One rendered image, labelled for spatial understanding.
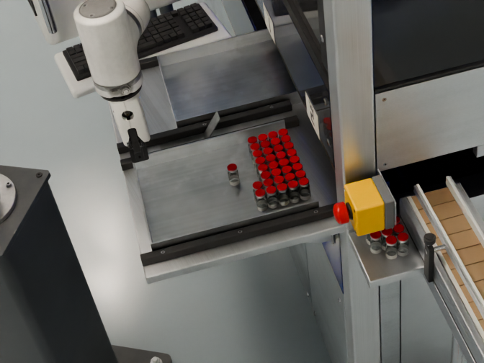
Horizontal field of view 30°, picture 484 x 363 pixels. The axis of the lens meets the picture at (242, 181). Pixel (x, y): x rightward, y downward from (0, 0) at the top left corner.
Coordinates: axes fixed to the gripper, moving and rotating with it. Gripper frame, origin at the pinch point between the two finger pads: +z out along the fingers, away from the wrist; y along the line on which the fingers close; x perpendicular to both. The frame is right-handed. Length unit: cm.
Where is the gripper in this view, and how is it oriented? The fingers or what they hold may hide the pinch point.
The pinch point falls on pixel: (138, 150)
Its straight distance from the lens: 167.4
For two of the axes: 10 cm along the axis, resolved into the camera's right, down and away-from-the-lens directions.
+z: 1.2, 7.0, 7.0
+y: -2.3, -6.6, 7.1
